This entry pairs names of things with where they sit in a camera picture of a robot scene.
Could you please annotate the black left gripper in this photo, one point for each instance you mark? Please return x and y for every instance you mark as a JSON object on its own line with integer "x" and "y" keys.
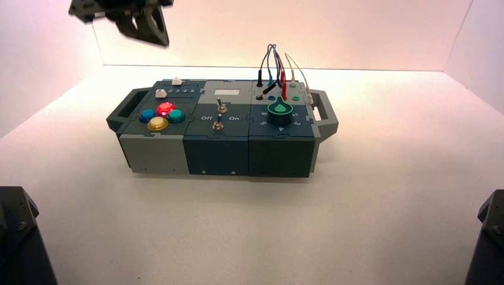
{"x": 114, "y": 6}

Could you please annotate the red round push button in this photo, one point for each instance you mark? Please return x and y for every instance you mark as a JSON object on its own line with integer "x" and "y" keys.
{"x": 165, "y": 109}

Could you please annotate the blue round push button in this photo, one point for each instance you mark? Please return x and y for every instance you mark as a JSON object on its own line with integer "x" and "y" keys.
{"x": 147, "y": 115}

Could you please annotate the green round push button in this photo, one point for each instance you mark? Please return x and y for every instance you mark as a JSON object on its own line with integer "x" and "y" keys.
{"x": 176, "y": 116}

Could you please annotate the yellow round push button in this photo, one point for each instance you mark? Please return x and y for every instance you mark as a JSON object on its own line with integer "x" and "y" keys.
{"x": 158, "y": 124}

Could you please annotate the white slider knob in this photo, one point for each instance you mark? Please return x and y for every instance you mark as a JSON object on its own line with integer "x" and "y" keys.
{"x": 160, "y": 93}
{"x": 176, "y": 81}

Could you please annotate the white display window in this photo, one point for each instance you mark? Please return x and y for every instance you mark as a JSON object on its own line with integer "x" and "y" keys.
{"x": 226, "y": 93}

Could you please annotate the blue grey control box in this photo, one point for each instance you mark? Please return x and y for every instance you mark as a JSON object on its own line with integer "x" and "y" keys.
{"x": 220, "y": 153}

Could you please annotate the green black rotary knob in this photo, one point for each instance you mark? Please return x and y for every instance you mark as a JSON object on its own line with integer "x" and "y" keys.
{"x": 280, "y": 112}

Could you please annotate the metal toggle switch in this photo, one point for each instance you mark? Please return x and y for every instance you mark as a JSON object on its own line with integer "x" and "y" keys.
{"x": 219, "y": 106}
{"x": 217, "y": 126}

